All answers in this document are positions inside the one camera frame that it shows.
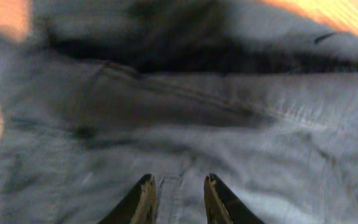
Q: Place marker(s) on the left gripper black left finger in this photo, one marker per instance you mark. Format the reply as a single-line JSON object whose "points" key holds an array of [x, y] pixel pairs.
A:
{"points": [[138, 206]]}

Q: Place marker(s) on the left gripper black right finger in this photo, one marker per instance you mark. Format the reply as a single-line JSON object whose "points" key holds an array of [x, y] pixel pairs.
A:
{"points": [[223, 206]]}

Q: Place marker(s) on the navy blue shorts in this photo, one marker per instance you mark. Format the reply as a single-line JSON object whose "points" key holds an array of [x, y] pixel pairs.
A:
{"points": [[101, 93]]}

